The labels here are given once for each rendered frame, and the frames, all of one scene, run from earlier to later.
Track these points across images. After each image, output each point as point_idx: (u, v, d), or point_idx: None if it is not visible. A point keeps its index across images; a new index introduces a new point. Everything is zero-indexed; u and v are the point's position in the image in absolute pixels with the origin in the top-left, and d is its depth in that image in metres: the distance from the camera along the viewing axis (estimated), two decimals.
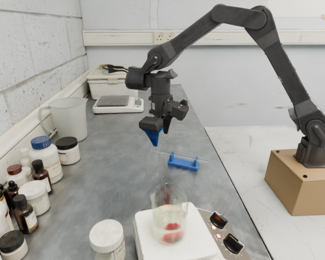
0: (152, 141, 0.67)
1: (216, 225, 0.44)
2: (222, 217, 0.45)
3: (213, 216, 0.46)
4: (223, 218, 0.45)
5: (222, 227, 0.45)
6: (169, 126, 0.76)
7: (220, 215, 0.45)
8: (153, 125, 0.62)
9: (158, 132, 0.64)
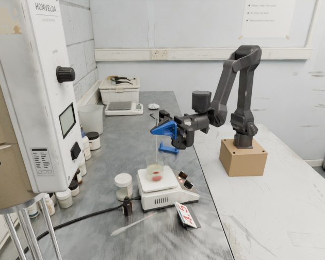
0: (158, 131, 0.69)
1: (181, 177, 0.83)
2: (184, 174, 0.83)
3: (180, 173, 0.84)
4: (184, 174, 0.83)
5: (184, 178, 0.83)
6: None
7: (183, 173, 0.84)
8: (180, 134, 0.71)
9: (171, 136, 0.71)
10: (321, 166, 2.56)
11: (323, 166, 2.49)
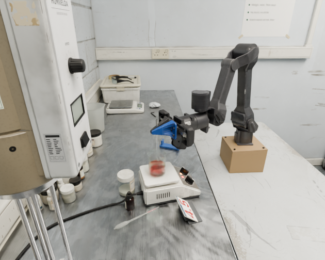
0: (158, 131, 0.69)
1: (182, 173, 0.84)
2: (185, 169, 0.85)
3: (181, 169, 0.85)
4: (186, 169, 0.85)
5: (185, 174, 0.84)
6: None
7: (184, 168, 0.85)
8: (180, 134, 0.71)
9: (171, 136, 0.71)
10: (320, 165, 2.57)
11: (323, 164, 2.50)
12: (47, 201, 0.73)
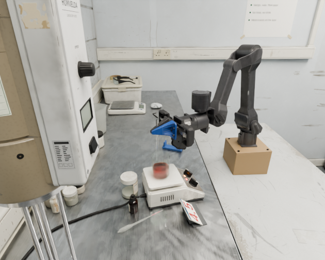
0: (158, 131, 0.69)
1: (186, 175, 0.83)
2: (189, 172, 0.84)
3: (185, 171, 0.84)
4: (190, 172, 0.84)
5: (189, 176, 0.83)
6: None
7: (188, 171, 0.84)
8: (180, 134, 0.71)
9: (171, 136, 0.71)
10: (322, 166, 2.56)
11: (324, 165, 2.49)
12: (50, 204, 0.72)
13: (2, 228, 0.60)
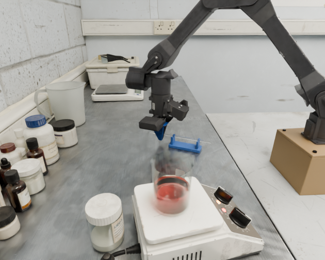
0: (158, 135, 0.71)
1: (221, 199, 0.42)
2: (227, 193, 0.42)
3: (217, 192, 0.43)
4: (228, 193, 0.42)
5: (227, 202, 0.42)
6: (165, 131, 0.72)
7: (225, 191, 0.43)
8: None
9: (163, 127, 0.67)
10: None
11: None
12: None
13: None
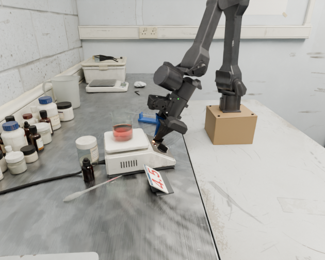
0: None
1: (159, 143, 0.71)
2: (161, 137, 0.72)
3: None
4: (161, 137, 0.72)
5: None
6: (158, 132, 0.70)
7: None
8: None
9: (157, 117, 0.72)
10: None
11: None
12: None
13: None
